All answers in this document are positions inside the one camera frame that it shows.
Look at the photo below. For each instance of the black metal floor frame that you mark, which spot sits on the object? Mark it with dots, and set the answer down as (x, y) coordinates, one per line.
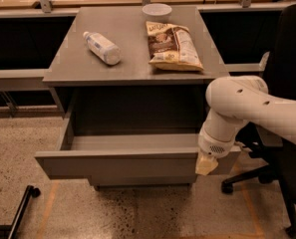
(10, 231)

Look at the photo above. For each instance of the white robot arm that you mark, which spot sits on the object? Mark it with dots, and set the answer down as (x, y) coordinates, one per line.
(233, 103)

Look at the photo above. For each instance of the grey long bench desk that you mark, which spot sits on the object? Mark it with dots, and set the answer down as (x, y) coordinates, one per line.
(18, 77)

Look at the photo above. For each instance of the grey top drawer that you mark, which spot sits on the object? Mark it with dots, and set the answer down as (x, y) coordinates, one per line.
(109, 156)

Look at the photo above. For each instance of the grey drawer cabinet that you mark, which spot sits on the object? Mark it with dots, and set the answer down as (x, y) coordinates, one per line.
(126, 122)

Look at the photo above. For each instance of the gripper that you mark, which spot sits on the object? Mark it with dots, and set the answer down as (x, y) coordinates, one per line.
(212, 145)

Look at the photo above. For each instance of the white plastic bottle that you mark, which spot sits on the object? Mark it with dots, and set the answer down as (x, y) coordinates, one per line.
(102, 47)

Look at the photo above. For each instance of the black office chair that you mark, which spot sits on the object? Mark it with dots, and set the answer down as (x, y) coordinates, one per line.
(280, 76)

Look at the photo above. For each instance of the brown yellow snack bag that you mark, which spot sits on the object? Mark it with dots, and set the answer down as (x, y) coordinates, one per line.
(171, 48)

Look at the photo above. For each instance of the white round bowl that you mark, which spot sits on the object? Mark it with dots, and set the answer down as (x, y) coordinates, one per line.
(157, 12)

